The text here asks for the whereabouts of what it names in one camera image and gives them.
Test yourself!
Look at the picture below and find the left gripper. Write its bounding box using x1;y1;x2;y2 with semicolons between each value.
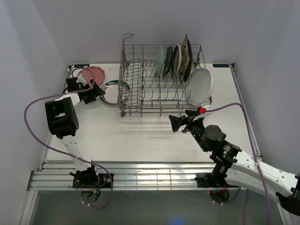
78;79;105;105

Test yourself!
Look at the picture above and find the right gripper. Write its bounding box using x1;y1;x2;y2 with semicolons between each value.
168;110;208;152

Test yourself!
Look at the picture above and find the pink dotted plate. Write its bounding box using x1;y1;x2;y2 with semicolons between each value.
77;66;105;87

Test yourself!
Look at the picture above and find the striped rim plate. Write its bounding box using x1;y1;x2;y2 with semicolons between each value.
172;44;182;77
100;80;131;106

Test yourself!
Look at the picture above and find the white oval plate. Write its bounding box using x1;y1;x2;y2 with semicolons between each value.
186;68;214;105

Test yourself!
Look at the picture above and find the teal square plate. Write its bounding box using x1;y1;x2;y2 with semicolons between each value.
162;46;173;77

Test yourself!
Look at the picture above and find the mint green plate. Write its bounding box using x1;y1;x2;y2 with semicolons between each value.
154;45;164;77

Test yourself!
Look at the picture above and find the striped rim plate front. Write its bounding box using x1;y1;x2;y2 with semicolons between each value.
172;44;182;77

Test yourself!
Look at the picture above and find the black floral square plate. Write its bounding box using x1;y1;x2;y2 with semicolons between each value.
184;39;193;83

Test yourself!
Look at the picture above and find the beige floral square plate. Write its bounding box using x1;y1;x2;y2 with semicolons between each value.
179;35;189;83

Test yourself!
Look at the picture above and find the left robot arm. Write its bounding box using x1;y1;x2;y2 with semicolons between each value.
45;78;105;188

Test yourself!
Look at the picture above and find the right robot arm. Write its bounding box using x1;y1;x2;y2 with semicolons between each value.
169;111;300;216

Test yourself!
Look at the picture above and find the left corner logo sticker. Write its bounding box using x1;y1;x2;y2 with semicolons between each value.
73;64;90;68

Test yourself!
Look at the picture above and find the corner logo sticker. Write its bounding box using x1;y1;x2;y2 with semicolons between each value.
73;64;90;68
212;64;230;68

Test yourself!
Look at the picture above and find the right corner logo sticker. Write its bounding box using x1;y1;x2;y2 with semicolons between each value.
212;64;230;68

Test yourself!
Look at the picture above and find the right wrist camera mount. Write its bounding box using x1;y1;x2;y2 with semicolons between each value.
190;105;212;121

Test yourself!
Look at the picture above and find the grey wire dish rack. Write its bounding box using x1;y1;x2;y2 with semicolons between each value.
119;33;198;116

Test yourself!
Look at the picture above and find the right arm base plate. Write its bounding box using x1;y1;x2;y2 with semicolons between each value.
194;173;226;188

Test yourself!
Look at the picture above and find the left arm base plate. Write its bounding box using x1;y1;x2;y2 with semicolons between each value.
72;173;114;189

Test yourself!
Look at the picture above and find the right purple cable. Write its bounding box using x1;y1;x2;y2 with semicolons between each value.
206;102;272;225

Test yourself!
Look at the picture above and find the purple cable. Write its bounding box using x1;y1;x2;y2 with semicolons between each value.
23;67;114;209
206;102;272;225

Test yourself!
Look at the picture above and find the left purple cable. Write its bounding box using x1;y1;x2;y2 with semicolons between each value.
23;67;114;209

